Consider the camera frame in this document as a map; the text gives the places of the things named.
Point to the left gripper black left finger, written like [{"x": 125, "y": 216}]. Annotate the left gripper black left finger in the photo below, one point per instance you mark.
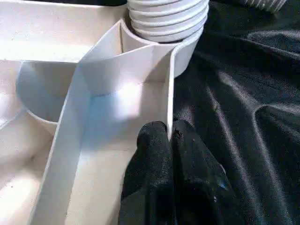
[{"x": 150, "y": 175}]

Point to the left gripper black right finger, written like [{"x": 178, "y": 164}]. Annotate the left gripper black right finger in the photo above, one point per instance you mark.
[{"x": 201, "y": 187}]

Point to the white plastic table top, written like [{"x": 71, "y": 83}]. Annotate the white plastic table top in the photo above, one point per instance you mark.
[{"x": 105, "y": 82}]

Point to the white plastic table leg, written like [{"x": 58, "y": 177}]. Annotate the white plastic table leg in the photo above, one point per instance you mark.
[
  {"x": 168, "y": 21},
  {"x": 262, "y": 4}
]

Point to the black work mat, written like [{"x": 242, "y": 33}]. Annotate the black work mat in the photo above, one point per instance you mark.
[{"x": 246, "y": 105}]

